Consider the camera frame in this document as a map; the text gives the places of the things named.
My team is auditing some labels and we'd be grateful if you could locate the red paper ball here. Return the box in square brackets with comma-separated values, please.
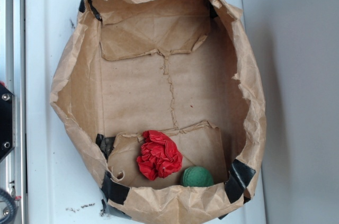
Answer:
[136, 130, 183, 181]

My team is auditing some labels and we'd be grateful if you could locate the brown paper bag tray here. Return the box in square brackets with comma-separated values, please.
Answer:
[50, 0, 266, 223]

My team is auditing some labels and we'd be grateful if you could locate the green rubber ball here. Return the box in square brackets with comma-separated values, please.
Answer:
[180, 166, 214, 187]

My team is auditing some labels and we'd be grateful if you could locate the black metal bracket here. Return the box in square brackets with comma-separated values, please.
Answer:
[0, 81, 15, 162]

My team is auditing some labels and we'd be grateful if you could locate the aluminium rail frame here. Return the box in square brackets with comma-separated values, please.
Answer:
[1, 0, 28, 223]

